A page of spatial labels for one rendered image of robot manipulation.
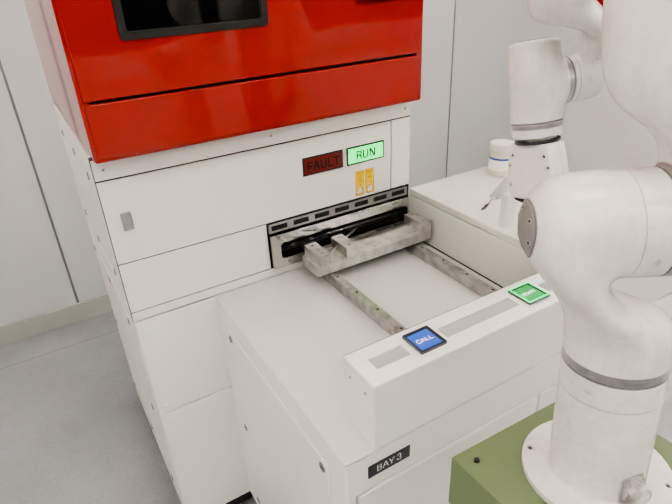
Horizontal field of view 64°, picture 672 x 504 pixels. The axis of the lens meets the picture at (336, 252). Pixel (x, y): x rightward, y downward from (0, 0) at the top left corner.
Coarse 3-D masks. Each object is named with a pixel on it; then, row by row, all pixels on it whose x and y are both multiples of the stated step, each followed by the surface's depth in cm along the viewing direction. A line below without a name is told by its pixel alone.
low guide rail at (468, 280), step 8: (408, 248) 152; (416, 248) 149; (424, 248) 148; (424, 256) 147; (432, 256) 144; (440, 256) 143; (432, 264) 144; (440, 264) 141; (448, 264) 139; (448, 272) 139; (456, 272) 137; (464, 272) 135; (456, 280) 137; (464, 280) 135; (472, 280) 132; (480, 280) 132; (472, 288) 133; (480, 288) 130; (488, 288) 129
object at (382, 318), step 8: (336, 272) 138; (328, 280) 140; (336, 280) 135; (344, 280) 135; (336, 288) 137; (344, 288) 133; (352, 288) 131; (352, 296) 130; (360, 296) 128; (360, 304) 128; (368, 304) 125; (376, 304) 125; (368, 312) 125; (376, 312) 122; (384, 312) 122; (376, 320) 123; (384, 320) 120; (392, 320) 119; (384, 328) 121; (392, 328) 118; (400, 328) 116
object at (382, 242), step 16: (400, 224) 155; (352, 240) 147; (368, 240) 147; (384, 240) 146; (400, 240) 146; (416, 240) 149; (304, 256) 140; (336, 256) 140; (352, 256) 139; (368, 256) 142; (320, 272) 136
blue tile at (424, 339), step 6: (426, 330) 96; (408, 336) 95; (414, 336) 95; (420, 336) 95; (426, 336) 95; (432, 336) 95; (414, 342) 94; (420, 342) 94; (426, 342) 94; (432, 342) 93; (438, 342) 93; (420, 348) 92; (426, 348) 92
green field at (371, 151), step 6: (372, 144) 143; (378, 144) 144; (348, 150) 140; (354, 150) 141; (360, 150) 142; (366, 150) 143; (372, 150) 144; (378, 150) 145; (348, 156) 141; (354, 156) 142; (360, 156) 143; (366, 156) 144; (372, 156) 145; (378, 156) 146; (354, 162) 143
